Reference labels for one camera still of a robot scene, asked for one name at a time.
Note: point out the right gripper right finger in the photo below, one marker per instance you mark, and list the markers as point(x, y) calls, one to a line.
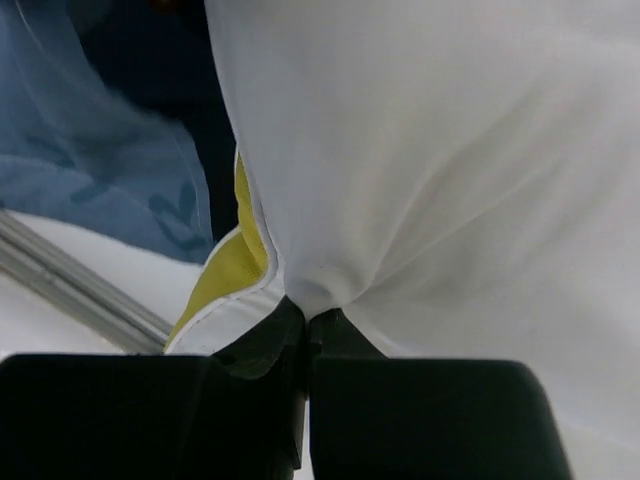
point(375, 417)

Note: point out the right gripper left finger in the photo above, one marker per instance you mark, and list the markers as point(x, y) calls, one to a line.
point(235, 414)

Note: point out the white pillow yellow edge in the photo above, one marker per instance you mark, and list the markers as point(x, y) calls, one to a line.
point(460, 178)

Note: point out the blue cartoon print pillowcase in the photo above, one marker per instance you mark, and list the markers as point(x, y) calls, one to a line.
point(112, 119)

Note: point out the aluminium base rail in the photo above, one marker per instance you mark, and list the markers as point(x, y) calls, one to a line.
point(75, 289)

